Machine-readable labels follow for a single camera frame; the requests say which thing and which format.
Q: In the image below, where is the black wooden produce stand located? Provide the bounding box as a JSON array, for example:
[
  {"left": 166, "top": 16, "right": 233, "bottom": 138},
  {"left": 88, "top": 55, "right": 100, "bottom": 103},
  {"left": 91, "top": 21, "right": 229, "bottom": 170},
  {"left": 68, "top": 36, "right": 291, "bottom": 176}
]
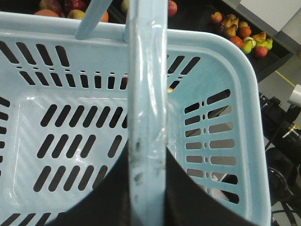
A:
[{"left": 0, "top": 0, "right": 293, "bottom": 81}]

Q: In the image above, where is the red apple centre back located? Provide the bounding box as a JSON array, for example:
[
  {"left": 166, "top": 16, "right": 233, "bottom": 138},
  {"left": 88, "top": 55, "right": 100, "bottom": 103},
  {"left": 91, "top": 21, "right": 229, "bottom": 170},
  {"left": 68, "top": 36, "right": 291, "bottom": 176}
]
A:
[{"left": 168, "top": 0, "right": 178, "bottom": 17}]

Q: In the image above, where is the orange right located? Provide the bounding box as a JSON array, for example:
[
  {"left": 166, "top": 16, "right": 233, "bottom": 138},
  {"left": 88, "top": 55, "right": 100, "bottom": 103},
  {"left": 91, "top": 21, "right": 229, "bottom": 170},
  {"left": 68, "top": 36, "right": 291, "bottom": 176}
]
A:
[{"left": 100, "top": 11, "right": 109, "bottom": 23}]

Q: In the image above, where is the orange left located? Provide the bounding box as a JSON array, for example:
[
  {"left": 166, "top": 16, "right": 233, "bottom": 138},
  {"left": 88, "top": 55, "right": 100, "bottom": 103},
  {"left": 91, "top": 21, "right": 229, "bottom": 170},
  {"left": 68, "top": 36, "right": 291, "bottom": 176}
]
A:
[{"left": 33, "top": 9, "right": 60, "bottom": 17}]

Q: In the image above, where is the light blue plastic basket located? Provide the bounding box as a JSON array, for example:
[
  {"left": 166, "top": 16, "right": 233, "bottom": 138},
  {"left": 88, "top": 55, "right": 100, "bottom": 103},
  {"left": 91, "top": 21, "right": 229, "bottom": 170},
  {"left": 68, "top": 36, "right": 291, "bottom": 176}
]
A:
[{"left": 0, "top": 0, "right": 271, "bottom": 226}]

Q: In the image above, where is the yellow lemon fruit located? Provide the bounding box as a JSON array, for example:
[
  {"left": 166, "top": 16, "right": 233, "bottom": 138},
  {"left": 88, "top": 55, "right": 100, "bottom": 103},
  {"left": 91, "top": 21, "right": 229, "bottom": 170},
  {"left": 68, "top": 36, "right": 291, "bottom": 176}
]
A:
[{"left": 67, "top": 9, "right": 85, "bottom": 20}]

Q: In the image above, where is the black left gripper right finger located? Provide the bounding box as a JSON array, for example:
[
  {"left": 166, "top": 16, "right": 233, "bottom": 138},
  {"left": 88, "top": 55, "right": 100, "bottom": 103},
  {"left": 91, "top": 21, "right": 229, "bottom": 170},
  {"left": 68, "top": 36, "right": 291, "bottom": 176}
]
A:
[{"left": 164, "top": 147, "right": 257, "bottom": 226}]

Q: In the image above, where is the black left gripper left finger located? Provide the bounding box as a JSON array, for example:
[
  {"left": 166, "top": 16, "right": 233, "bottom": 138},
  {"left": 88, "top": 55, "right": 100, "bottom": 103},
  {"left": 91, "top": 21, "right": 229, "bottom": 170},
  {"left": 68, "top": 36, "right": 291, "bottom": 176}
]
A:
[{"left": 47, "top": 144, "right": 130, "bottom": 226}]

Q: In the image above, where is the red bell pepper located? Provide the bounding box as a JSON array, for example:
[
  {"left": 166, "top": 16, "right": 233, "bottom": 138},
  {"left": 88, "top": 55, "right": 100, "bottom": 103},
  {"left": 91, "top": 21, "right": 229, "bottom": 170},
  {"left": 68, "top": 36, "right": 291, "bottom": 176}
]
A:
[{"left": 64, "top": 0, "right": 87, "bottom": 12}]

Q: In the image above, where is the orange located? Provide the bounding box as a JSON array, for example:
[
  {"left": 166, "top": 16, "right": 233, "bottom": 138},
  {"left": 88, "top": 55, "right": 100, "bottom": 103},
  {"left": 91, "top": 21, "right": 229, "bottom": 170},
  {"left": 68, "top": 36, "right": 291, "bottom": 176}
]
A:
[
  {"left": 100, "top": 11, "right": 109, "bottom": 23},
  {"left": 33, "top": 9, "right": 60, "bottom": 17}
]

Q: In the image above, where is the dark red apple back left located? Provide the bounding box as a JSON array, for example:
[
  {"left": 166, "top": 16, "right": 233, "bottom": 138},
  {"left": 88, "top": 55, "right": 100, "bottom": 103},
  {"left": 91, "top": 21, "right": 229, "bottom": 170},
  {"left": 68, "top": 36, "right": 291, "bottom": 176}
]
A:
[{"left": 39, "top": 0, "right": 62, "bottom": 14}]

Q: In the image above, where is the black robot base with cables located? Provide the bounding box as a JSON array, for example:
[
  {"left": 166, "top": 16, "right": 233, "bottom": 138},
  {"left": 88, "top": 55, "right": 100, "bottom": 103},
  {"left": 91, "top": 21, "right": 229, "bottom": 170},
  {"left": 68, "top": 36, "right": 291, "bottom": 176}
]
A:
[{"left": 259, "top": 93, "right": 301, "bottom": 226}]

